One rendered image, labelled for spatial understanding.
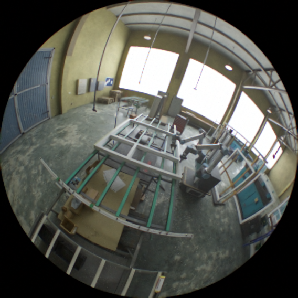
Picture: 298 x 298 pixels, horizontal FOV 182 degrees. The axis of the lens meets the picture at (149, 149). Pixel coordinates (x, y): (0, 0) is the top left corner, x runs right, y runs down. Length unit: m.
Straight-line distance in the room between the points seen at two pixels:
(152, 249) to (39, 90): 7.03
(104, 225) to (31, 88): 5.96
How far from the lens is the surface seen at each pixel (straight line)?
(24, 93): 5.99
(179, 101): 8.64
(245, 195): 4.59
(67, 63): 6.47
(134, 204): 1.70
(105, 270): 1.40
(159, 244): 2.05
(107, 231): 1.27
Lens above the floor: 1.90
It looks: 36 degrees down
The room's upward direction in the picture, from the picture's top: 19 degrees clockwise
